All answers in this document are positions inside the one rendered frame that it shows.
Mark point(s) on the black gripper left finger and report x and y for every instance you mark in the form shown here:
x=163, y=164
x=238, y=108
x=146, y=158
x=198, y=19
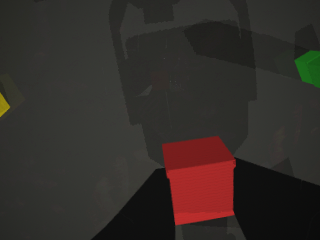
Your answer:
x=148, y=215

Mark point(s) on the red block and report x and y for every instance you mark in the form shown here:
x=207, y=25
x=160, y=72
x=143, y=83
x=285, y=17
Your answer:
x=201, y=174

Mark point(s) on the yellow cube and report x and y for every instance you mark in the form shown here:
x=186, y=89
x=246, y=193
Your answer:
x=3, y=105

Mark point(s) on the green block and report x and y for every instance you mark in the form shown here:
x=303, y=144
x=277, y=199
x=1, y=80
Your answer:
x=302, y=66
x=314, y=68

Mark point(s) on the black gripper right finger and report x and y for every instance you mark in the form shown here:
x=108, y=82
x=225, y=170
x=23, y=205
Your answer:
x=270, y=205

